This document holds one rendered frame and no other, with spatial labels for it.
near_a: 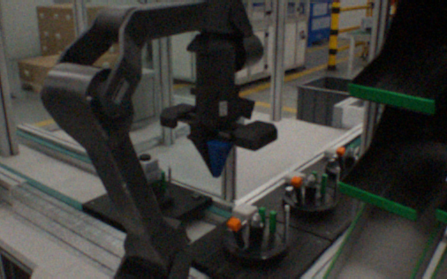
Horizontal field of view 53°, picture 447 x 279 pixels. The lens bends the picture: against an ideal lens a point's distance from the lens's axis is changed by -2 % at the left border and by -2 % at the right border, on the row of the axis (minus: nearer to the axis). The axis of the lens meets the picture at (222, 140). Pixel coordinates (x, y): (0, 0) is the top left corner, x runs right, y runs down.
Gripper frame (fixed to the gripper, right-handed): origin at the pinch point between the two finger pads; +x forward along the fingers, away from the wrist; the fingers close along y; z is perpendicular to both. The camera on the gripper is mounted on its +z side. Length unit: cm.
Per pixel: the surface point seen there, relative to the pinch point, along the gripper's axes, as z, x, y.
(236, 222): 11.0, 18.6, 4.3
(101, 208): 9, 29, 45
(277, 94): 126, 28, 65
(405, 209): 10.1, 4.9, -26.4
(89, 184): 22, 35, 69
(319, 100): 204, 52, 81
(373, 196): 11.0, 4.8, -21.2
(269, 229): 22.7, 25.9, 3.8
